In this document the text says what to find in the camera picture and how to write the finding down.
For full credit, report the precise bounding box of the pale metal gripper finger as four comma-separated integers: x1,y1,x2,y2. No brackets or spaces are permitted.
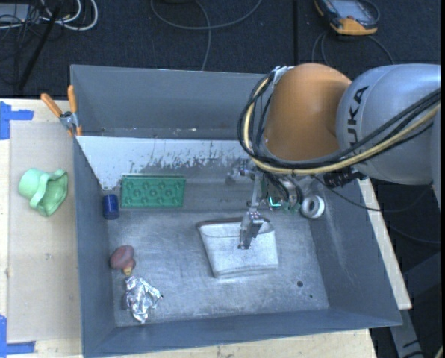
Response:
247,217,265,248
237,214,253,251

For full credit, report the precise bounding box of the white folded cloth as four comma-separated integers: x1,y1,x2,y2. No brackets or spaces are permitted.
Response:
196,217,280,279

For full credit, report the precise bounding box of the grey metal bin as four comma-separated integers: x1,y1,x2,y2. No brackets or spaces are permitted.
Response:
69,64,403,357

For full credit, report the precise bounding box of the dark green flat block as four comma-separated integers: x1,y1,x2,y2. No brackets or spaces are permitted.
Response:
119,174,187,210

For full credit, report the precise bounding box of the crumpled silver foil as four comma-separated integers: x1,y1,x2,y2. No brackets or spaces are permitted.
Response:
122,274,164,324

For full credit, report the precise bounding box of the red-brown toy mushroom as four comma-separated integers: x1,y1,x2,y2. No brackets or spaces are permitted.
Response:
109,245,137,276

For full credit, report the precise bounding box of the small blue cylinder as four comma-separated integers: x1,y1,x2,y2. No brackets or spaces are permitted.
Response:
102,193,121,221

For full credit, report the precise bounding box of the pale green plastic cup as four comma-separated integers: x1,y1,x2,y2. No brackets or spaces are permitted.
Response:
18,167,69,217

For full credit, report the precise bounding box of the pale cardboard board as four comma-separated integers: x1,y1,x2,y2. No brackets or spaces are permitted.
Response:
6,120,82,345

